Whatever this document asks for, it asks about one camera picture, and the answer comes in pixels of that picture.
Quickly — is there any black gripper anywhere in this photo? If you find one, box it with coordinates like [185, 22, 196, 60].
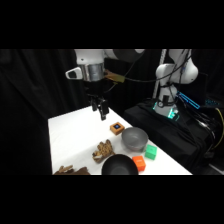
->
[83, 79, 110, 121]

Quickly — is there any tiger plush toy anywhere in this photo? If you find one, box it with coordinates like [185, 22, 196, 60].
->
[91, 139, 116, 164]

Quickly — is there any orange cube with blue face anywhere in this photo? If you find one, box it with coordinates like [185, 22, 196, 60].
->
[109, 121, 125, 136]

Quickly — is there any grey metal bowl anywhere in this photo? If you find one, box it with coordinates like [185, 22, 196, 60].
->
[121, 126, 150, 151]

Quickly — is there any black bowl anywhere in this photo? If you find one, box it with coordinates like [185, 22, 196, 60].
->
[101, 153, 139, 176]

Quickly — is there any green cube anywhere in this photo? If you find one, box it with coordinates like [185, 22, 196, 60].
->
[144, 144, 158, 161]

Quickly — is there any orange-red cube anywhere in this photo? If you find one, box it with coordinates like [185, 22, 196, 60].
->
[131, 155, 147, 173]

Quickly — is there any brown plush animal toy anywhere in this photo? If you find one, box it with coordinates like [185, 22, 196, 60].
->
[52, 164, 92, 176]

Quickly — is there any black curtain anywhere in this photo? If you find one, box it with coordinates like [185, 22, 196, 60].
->
[0, 49, 224, 176]

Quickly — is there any black robot stand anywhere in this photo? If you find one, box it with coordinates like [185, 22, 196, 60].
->
[122, 98, 224, 176]

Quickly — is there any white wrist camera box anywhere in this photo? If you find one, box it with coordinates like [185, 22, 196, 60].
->
[65, 67, 83, 81]

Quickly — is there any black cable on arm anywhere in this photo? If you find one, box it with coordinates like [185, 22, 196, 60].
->
[105, 49, 194, 84]

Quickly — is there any blue strap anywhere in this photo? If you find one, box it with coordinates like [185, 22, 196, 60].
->
[175, 91, 202, 110]

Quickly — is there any yellow cable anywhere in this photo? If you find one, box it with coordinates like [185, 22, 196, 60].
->
[211, 107, 224, 152]

